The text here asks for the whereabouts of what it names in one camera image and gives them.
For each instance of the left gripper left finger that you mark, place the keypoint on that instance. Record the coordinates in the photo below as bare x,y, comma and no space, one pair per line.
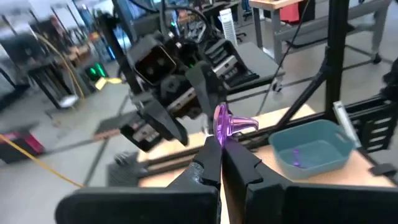
140,205

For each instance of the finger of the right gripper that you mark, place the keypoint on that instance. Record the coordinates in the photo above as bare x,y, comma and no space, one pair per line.
206,87
164,121

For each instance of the translucent purple witch hat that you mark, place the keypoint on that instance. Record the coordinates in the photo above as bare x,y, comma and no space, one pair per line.
224,124
297,158

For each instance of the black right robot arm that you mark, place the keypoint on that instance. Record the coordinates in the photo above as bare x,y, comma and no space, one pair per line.
124,46

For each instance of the teal plastic bin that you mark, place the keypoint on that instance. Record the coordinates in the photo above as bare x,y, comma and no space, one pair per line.
311,146

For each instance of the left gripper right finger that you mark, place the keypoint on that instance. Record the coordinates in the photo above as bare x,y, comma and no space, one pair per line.
311,205

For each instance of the white slatted tower unit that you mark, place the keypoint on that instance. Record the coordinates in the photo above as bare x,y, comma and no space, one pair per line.
228,26

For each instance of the white metal bracket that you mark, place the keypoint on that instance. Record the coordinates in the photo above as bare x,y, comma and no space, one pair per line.
345,124

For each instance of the red black box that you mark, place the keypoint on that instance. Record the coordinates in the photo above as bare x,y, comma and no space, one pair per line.
18,146

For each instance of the grey keyboard desk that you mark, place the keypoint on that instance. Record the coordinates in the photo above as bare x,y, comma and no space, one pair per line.
261,62

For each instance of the backlit computer keyboard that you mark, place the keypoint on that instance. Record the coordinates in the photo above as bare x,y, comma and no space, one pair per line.
236,71

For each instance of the wooden desk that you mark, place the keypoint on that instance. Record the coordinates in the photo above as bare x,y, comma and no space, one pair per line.
270,3

